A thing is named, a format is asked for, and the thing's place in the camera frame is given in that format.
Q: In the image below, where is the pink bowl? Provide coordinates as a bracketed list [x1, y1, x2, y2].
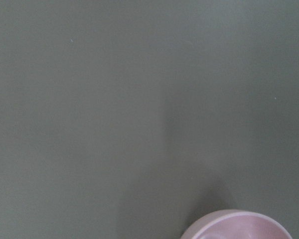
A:
[181, 210, 292, 239]

